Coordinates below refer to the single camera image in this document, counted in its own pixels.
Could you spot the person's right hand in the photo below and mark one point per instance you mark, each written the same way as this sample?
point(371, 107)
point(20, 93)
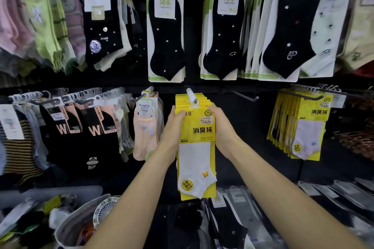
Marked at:
point(226, 138)

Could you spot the person's left hand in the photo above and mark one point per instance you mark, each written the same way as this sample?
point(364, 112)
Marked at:
point(171, 138)

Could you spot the yellow packet white sock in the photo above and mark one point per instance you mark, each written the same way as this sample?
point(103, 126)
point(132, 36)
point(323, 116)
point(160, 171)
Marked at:
point(195, 158)

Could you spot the bunch yellow sock packets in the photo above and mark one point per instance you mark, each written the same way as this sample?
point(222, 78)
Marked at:
point(314, 111)
point(182, 100)

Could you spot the person's left forearm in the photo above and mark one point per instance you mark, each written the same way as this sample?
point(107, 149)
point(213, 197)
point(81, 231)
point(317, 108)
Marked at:
point(131, 208)

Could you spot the person's right forearm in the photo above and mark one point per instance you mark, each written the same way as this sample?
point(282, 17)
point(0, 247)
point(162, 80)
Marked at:
point(292, 208)

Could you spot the row black socks peach cuffs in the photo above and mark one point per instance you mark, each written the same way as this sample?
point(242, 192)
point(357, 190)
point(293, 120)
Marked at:
point(90, 129)

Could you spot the row of clear bagged socks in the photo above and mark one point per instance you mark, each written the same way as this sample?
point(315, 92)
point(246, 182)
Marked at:
point(228, 228)

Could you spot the row black socks white cards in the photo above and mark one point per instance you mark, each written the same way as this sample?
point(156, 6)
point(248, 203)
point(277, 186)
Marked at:
point(223, 44)

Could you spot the black dotted tall socks bunch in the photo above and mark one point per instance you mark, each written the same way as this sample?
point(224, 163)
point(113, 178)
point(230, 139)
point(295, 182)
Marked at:
point(102, 35)

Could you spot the bunch of striped socks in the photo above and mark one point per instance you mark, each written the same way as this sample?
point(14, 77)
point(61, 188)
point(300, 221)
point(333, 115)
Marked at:
point(20, 152)

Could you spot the row of pastel hanging socks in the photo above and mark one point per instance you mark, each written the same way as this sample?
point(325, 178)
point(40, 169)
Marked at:
point(43, 24)

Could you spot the bunch of pastel sock packs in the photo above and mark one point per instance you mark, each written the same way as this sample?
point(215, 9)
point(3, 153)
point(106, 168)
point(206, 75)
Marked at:
point(143, 132)

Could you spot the white tipped peg hook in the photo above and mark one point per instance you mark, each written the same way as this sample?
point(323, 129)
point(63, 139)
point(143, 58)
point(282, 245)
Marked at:
point(191, 97)

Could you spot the black dotted sock white card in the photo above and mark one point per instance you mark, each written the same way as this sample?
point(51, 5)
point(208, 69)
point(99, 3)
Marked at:
point(166, 44)

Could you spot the white handheld fan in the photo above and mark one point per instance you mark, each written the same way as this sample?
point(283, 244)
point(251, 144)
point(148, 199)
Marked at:
point(103, 211)

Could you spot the clear price tag holder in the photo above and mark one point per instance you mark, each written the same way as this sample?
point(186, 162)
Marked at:
point(339, 101)

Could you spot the white plastic bin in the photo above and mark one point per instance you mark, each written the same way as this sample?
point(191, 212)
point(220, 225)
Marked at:
point(58, 192)

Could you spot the heap of copper hangers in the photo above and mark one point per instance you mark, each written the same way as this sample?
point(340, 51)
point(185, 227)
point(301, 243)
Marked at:
point(359, 143)

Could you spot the black white zigzag tote bag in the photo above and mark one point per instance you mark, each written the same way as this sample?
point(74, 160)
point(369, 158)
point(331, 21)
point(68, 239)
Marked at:
point(67, 228)

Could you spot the cream dotted sock pack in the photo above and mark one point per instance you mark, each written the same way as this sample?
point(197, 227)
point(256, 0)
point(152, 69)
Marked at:
point(325, 30)

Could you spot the beige sock pack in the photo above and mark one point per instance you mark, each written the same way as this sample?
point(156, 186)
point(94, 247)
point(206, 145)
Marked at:
point(359, 35)

